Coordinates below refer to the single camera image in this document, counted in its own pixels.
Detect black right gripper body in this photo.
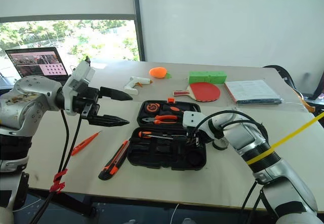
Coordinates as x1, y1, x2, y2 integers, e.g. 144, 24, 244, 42
186, 127, 206, 147

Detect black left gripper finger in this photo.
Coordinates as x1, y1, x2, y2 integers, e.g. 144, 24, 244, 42
99, 86, 134, 101
88, 114, 131, 128

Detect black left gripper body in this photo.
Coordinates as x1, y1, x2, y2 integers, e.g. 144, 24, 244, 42
73, 85, 101, 120

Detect black electrical tape roll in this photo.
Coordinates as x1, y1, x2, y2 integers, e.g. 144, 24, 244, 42
212, 138, 229, 152

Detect black plastic tool case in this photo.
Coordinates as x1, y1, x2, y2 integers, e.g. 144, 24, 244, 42
126, 97, 208, 172

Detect black orange utility knife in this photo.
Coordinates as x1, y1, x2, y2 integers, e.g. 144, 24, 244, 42
98, 139, 130, 181

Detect white glue gun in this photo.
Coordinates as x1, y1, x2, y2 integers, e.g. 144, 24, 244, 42
123, 76, 153, 96

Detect stubby black orange screwdriver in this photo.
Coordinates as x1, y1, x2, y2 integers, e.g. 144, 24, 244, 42
161, 104, 183, 114

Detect orange black tape measure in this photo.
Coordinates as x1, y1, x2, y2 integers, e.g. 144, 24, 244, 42
145, 102, 161, 114

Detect red table tennis paddle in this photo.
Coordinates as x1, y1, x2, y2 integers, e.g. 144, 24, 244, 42
173, 82, 222, 102

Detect orange plush carrot toy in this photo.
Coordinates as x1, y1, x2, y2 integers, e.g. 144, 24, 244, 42
149, 66, 173, 80

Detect green foam block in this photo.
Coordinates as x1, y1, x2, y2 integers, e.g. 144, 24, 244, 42
188, 70, 227, 85

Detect black laptop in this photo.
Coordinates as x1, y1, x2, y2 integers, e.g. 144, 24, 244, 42
5, 47, 71, 81

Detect black chair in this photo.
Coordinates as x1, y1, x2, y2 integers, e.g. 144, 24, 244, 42
262, 64, 324, 114

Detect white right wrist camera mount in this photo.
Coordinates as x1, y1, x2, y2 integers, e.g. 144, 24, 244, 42
182, 110, 211, 134

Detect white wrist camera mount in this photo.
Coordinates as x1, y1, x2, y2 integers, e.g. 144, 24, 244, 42
182, 110, 211, 134
62, 60, 96, 116

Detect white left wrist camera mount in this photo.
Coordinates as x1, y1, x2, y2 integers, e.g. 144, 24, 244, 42
62, 60, 96, 116

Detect black orange handled screwdriver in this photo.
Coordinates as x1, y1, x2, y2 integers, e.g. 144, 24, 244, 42
146, 136, 188, 142

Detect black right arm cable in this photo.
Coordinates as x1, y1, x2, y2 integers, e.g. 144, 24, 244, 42
194, 110, 268, 145

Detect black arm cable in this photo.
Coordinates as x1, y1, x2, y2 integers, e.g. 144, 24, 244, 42
194, 110, 268, 145
28, 109, 83, 224

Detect orange handled pliers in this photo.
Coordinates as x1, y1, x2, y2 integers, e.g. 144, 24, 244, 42
141, 115, 179, 125

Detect orange handled thin screwdriver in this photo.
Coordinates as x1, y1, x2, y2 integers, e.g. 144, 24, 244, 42
138, 131, 187, 140

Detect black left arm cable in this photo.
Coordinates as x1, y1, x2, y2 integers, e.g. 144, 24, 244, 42
28, 109, 83, 224

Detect thin white cable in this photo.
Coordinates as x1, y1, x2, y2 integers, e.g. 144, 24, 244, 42
170, 203, 181, 224

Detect dark window frame post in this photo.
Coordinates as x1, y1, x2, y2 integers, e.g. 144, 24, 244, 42
131, 0, 146, 62

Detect red tape cable tie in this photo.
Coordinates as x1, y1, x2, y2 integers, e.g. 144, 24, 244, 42
49, 168, 68, 193

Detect black table frame bar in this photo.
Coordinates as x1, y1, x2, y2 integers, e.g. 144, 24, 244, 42
27, 188, 97, 218

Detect yellow strap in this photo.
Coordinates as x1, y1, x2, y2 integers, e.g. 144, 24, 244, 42
246, 111, 324, 166

